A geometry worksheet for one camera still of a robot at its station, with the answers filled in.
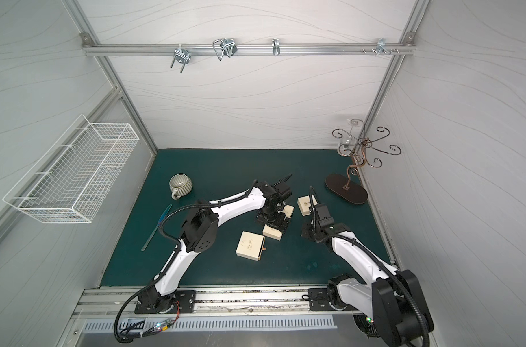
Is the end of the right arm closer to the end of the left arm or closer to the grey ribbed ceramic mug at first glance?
the end of the left arm

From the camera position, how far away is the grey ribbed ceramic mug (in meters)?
0.98

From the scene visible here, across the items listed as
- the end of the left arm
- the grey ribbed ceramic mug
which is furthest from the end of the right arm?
the grey ribbed ceramic mug
